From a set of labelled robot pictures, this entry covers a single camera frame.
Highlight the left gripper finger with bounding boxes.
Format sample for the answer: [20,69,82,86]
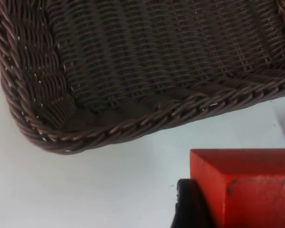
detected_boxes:
[170,178,221,228]

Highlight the red cube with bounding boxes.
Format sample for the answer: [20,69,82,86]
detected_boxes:
[190,148,285,228]

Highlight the dark brown wicker basket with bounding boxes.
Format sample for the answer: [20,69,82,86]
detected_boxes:
[0,0,285,155]

